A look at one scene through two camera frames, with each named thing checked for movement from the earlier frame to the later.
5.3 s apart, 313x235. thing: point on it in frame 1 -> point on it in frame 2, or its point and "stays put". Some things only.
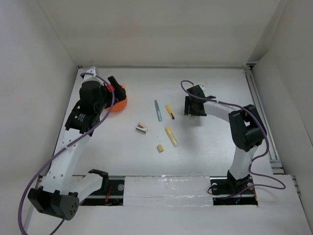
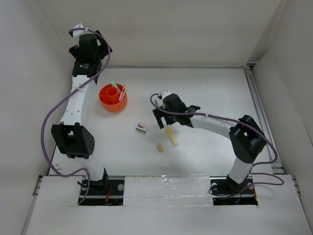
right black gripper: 189,109 -> 159,114
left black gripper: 119,92 -> 102,48
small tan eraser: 160,148 stays put
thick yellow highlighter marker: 171,136 stays put
